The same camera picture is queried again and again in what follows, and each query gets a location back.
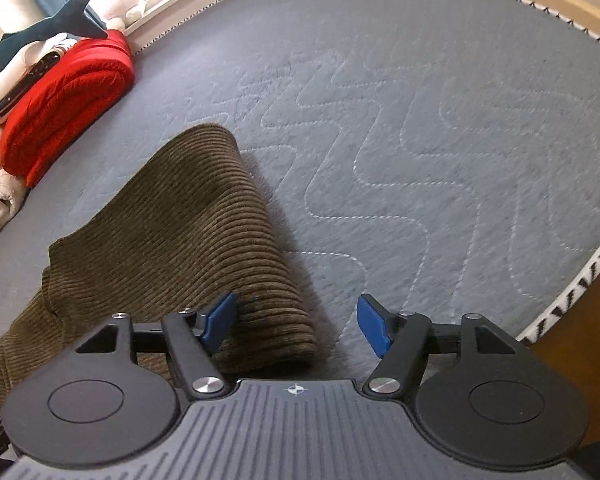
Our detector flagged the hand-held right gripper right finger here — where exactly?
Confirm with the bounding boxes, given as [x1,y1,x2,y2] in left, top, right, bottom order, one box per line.
[356,294,520,401]

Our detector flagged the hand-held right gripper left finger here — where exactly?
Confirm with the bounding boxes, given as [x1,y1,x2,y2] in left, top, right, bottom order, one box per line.
[74,291,240,401]

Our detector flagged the brown corduroy pants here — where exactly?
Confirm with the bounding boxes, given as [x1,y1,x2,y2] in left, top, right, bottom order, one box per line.
[0,124,319,419]

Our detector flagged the grey quilted mattress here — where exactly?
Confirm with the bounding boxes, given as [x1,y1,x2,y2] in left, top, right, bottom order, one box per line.
[0,0,600,388]

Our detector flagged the red folded blanket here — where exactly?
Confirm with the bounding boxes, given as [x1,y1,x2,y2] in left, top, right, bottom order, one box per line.
[0,30,136,189]

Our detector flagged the white plush toy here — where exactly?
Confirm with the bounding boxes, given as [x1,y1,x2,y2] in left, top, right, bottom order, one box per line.
[99,0,152,32]

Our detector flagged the dark teal shark plush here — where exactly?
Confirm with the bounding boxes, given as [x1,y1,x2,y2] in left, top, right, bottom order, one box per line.
[0,0,110,89]

